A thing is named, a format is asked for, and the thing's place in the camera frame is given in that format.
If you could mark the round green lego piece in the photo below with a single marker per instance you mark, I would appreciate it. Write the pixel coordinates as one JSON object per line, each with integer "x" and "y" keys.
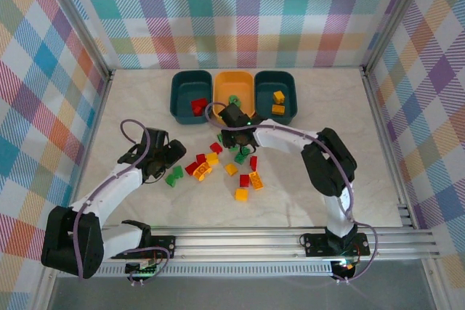
{"x": 230, "y": 98}

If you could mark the long orange lego brick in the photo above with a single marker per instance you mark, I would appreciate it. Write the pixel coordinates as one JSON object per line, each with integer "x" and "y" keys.
{"x": 256, "y": 180}

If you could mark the orange plastic container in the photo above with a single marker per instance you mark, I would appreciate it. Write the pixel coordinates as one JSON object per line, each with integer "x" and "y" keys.
{"x": 232, "y": 83}

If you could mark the teal plastic container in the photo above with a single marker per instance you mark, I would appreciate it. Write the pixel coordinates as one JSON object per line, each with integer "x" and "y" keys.
{"x": 265, "y": 88}
{"x": 183, "y": 88}

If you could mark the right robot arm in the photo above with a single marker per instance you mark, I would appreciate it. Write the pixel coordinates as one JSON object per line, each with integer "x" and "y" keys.
{"x": 327, "y": 165}

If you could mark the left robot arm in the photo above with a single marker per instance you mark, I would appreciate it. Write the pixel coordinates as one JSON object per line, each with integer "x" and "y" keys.
{"x": 109, "y": 190}

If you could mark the long green lego brick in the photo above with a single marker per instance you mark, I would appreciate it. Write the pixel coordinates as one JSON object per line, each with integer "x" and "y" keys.
{"x": 239, "y": 158}

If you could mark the orange curved lego piece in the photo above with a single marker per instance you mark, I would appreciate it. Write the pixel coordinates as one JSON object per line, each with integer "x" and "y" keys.
{"x": 202, "y": 171}

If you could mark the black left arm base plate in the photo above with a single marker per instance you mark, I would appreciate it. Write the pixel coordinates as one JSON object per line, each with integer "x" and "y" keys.
{"x": 163, "y": 244}

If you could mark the aluminium side rail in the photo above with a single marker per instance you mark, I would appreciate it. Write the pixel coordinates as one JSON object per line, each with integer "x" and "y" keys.
{"x": 371, "y": 99}
{"x": 101, "y": 96}

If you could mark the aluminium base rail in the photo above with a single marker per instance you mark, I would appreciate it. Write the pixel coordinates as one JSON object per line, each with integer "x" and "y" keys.
{"x": 236, "y": 244}

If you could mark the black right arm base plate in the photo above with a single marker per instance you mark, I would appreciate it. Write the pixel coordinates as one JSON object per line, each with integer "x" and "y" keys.
{"x": 316, "y": 244}

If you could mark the aluminium frame post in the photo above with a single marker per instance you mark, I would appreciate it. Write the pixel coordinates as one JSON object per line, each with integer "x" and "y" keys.
{"x": 74, "y": 16}
{"x": 396, "y": 16}

